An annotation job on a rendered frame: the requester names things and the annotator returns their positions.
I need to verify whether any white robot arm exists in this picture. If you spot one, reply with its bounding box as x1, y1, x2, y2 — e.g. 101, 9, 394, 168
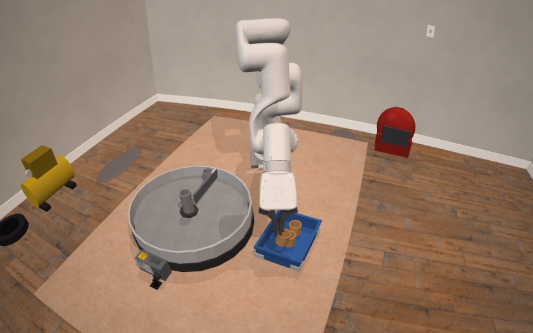
235, 18, 303, 172

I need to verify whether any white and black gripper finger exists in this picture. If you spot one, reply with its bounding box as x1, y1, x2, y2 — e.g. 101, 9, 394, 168
279, 207, 298, 235
258, 208, 278, 236

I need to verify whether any bronze bushing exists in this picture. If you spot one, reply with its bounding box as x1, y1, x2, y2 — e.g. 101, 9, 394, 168
285, 230, 296, 247
275, 228, 291, 247
289, 220, 301, 236

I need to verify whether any grey metal bushing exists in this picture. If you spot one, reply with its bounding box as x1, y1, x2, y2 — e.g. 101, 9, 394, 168
179, 189, 193, 205
182, 202, 194, 214
202, 168, 212, 180

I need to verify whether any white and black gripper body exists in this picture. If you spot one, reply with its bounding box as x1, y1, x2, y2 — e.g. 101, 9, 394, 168
260, 171, 297, 210

